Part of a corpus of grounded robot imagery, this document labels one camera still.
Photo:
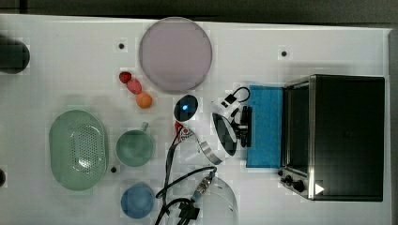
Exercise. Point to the blue cup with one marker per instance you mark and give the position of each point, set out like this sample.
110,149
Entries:
137,201

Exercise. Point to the green plastic colander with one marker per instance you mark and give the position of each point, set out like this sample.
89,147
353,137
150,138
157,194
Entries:
79,156

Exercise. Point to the black pot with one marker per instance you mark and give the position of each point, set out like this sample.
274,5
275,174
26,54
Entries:
14,55

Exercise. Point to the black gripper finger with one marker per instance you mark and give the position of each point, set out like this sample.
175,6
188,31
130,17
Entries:
243,129
249,126

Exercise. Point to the green mug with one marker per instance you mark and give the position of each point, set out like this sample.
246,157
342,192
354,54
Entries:
135,148

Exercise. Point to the lavender round plate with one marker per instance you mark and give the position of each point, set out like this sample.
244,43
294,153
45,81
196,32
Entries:
175,54

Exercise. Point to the orange toy fruit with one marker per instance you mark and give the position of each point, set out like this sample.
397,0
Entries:
144,100

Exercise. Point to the dark red strawberry toy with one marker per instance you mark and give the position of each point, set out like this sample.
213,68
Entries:
125,77

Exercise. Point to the black silver toaster oven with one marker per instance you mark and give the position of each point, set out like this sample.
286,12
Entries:
324,134

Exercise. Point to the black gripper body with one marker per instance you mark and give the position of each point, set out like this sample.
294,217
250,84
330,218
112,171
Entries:
226,118

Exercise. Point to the pink strawberry toy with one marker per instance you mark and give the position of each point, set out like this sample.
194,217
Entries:
134,86

